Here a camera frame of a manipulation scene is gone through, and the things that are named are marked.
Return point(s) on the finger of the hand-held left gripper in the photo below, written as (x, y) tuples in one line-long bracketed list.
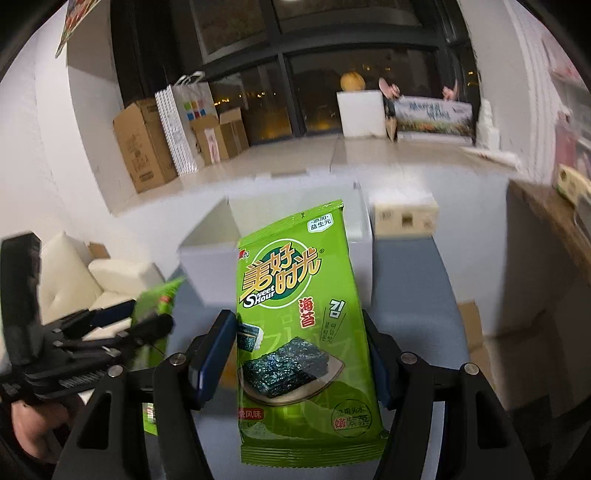
[(113, 313), (147, 328)]

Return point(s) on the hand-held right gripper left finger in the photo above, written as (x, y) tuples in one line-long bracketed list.
[(214, 360)]

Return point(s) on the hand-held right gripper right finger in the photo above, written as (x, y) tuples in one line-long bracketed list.
[(381, 369)]

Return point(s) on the green seaweed snack packet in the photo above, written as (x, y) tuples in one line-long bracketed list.
[(295, 286), (161, 300)]

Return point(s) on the white cardboard box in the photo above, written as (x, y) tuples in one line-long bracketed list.
[(207, 263)]

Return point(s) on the person's left hand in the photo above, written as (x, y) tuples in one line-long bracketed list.
[(32, 424)]

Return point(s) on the cream leather sofa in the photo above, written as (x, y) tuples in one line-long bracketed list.
[(69, 272)]

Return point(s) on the cardboard scrap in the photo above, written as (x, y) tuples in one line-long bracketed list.
[(99, 250)]

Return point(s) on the blue-grey tablecloth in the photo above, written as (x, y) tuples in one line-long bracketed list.
[(415, 295)]

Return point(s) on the flat cardboard box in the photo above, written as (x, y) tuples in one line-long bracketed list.
[(473, 332)]

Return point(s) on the beige tissue box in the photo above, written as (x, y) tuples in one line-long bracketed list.
[(406, 217)]

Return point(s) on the large brown cardboard box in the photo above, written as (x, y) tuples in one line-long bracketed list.
[(143, 147)]

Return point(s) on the dotted white paper bag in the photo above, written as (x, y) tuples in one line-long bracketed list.
[(182, 129)]

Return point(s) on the small open cardboard box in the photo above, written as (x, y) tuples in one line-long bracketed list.
[(219, 136)]

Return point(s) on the wooden side table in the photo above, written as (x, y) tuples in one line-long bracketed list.
[(545, 212)]

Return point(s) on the small brown paper bag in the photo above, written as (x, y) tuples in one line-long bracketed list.
[(392, 130)]

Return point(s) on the white foam box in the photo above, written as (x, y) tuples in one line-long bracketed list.
[(361, 113)]

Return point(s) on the long printed carton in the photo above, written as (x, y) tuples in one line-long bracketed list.
[(434, 116)]

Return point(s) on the white plastic bottle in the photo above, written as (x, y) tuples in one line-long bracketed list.
[(488, 124)]

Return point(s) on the yellow-green tissue pack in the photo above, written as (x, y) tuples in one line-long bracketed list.
[(572, 182)]

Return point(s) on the pink toy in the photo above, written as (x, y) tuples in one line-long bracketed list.
[(389, 88), (451, 90)]

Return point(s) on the yellow pomelo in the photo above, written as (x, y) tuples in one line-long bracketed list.
[(353, 81)]

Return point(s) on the clear plastic drawer organizer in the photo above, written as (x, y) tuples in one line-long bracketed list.
[(572, 147)]

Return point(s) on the wall poster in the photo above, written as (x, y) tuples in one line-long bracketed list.
[(76, 25)]

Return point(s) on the black window frame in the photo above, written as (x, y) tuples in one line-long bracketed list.
[(281, 41)]

